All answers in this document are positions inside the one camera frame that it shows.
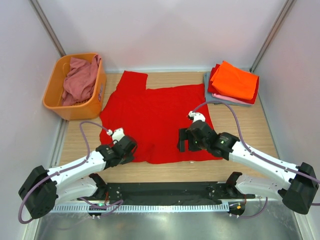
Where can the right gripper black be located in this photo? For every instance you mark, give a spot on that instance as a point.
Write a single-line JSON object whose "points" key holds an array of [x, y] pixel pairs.
{"points": [[184, 134]]}

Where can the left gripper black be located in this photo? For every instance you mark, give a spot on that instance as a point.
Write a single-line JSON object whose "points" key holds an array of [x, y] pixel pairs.
{"points": [[129, 158]]}

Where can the red t shirt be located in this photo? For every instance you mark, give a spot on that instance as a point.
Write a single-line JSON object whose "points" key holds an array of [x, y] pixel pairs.
{"points": [[153, 117]]}

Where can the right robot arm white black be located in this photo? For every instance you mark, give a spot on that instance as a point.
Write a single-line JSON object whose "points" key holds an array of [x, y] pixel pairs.
{"points": [[295, 185]]}

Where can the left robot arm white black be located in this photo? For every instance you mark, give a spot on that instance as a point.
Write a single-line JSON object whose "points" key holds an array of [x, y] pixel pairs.
{"points": [[43, 189]]}

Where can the folded pink shirt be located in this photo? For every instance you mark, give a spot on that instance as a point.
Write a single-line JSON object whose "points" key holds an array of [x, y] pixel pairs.
{"points": [[227, 98]]}

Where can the folded red shirt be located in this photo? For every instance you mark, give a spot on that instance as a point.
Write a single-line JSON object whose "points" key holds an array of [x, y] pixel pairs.
{"points": [[212, 90]]}

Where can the folded orange shirt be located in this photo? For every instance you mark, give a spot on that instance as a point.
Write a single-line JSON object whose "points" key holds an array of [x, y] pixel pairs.
{"points": [[234, 82]]}

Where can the orange plastic basket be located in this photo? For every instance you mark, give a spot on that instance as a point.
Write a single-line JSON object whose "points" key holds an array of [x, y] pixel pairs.
{"points": [[88, 109]]}

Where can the pink crumpled shirt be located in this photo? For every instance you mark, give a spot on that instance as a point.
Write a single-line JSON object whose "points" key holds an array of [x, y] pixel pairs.
{"points": [[78, 86]]}

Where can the left corner aluminium profile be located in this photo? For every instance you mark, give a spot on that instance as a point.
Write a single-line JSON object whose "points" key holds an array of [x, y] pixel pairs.
{"points": [[47, 26]]}

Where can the corner aluminium profile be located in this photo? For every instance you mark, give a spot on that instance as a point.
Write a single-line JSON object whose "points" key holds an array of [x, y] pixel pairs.
{"points": [[283, 14], [47, 26]]}

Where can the right corner aluminium profile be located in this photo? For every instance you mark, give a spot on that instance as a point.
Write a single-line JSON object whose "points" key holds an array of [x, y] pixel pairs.
{"points": [[283, 14]]}

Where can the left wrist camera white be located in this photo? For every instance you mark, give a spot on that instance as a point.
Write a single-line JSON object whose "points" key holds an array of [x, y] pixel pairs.
{"points": [[116, 135]]}

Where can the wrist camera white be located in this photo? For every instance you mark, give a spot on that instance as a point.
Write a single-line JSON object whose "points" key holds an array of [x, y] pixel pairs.
{"points": [[116, 135], [196, 116]]}

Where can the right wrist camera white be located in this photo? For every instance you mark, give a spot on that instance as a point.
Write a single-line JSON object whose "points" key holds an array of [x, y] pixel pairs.
{"points": [[196, 116]]}

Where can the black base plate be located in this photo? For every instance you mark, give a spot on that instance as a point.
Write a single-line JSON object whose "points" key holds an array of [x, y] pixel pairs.
{"points": [[172, 193]]}

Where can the slotted cable duct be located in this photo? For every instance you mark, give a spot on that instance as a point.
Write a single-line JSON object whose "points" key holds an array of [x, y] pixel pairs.
{"points": [[81, 207]]}

